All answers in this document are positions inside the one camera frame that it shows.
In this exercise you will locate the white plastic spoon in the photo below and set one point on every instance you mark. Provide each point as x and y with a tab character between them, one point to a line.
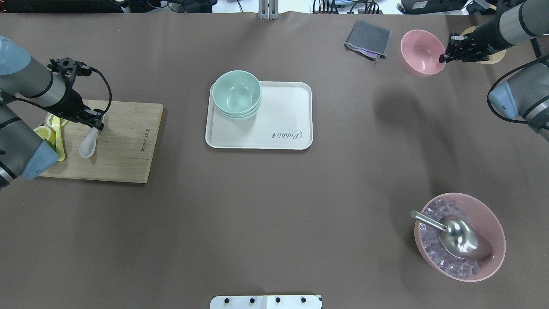
88	145

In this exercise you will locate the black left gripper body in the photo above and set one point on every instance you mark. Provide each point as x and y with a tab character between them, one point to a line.
71	103

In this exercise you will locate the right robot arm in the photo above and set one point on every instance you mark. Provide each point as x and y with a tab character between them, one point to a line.
519	96

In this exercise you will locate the metal scoop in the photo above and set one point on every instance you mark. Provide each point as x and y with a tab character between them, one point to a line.
458	238

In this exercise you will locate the green bowl stack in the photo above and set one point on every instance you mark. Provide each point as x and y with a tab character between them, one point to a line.
237	95

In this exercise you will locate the lemon slice upper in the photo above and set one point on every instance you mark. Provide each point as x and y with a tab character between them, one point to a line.
49	121

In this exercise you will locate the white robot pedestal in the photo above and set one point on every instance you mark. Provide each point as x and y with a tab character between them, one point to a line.
267	302

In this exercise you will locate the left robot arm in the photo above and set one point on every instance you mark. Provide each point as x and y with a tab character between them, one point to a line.
50	88

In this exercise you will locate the cream serving tray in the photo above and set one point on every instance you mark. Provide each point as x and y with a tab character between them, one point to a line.
283	121

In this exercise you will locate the grey folded cloth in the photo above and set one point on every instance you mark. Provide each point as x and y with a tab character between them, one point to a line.
369	39

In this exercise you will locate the yellow plastic knife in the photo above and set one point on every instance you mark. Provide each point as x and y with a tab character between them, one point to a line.
59	142

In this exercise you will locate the wooden cutting board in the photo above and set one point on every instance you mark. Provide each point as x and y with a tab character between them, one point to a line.
124	148

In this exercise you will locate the aluminium frame post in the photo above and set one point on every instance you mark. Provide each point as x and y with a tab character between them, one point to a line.
268	9

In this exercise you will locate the large pink ice bowl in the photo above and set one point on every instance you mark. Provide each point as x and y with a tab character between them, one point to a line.
478	216

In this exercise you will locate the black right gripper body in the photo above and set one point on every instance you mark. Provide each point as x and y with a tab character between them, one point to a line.
485	39

